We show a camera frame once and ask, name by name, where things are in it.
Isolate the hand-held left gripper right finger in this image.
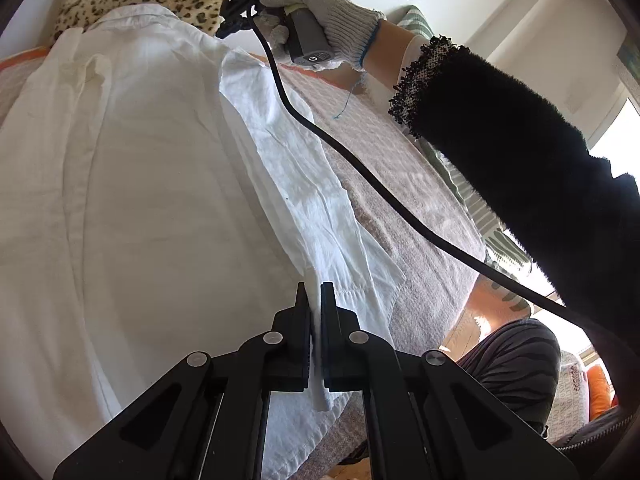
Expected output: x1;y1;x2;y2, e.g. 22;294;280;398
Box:
320;281;581;480

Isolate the beige plaid blanket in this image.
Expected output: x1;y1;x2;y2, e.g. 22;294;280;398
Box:
0;45;488;476

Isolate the green and white patterned pillow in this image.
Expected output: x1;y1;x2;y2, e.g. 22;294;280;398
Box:
395;5;533;276

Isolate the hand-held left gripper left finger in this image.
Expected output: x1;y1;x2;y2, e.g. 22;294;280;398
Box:
52;281;313;480

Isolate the white long-sleeved shirt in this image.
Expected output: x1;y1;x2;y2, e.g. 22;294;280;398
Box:
0;4;407;480

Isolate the person's right forearm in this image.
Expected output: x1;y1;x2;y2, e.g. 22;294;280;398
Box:
361;21;640;396

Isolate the patterned white cloth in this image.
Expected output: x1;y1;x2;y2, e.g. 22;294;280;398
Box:
545;350;597;441

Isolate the black cable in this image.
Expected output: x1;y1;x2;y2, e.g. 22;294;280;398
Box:
247;10;601;322

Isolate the person's striped trouser leg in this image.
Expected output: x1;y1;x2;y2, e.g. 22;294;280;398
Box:
340;319;561;463

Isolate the orange cushion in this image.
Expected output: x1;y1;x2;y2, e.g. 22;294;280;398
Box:
585;364;621;421

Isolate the person's right hand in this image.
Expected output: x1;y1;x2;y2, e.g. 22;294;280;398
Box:
257;0;387;72

